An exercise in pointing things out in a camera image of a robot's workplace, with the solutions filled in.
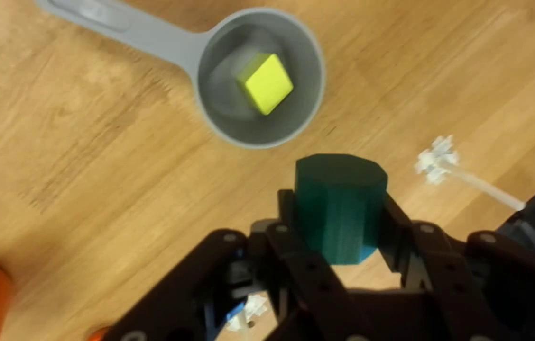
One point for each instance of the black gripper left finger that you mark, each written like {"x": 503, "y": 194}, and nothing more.
{"x": 268, "y": 277}

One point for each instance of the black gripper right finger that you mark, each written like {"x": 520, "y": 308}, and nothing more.
{"x": 464, "y": 285}

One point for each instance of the green block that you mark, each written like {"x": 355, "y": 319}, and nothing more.
{"x": 340, "y": 209}

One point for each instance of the yellow block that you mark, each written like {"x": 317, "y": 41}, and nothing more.
{"x": 268, "y": 84}

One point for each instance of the grey measuring cup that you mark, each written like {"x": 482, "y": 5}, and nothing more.
{"x": 217, "y": 63}

